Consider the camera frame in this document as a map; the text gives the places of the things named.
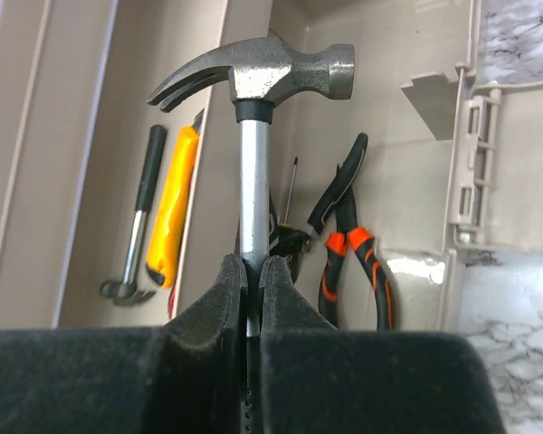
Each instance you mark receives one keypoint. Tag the small black handled hammer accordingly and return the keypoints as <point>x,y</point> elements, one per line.
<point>125,292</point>

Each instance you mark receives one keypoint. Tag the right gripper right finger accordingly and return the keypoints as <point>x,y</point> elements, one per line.
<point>318,379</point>

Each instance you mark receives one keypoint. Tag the yellow black screwdriver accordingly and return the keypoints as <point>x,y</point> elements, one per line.
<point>287,217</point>

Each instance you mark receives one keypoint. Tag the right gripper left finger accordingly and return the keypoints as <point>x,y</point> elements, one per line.
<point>182,377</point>

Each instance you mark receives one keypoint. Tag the black handled claw hammer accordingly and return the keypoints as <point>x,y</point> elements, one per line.
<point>261,73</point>

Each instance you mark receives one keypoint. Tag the orange black utility knife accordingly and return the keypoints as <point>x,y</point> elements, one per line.
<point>164,246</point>

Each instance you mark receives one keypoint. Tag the orange black needle-nose pliers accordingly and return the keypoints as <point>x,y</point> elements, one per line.
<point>351,259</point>

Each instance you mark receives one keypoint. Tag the taupe plastic tool box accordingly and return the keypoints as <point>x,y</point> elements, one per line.
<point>450,94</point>

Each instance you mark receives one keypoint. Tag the red black utility knife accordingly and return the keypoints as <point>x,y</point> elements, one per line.
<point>172,301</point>

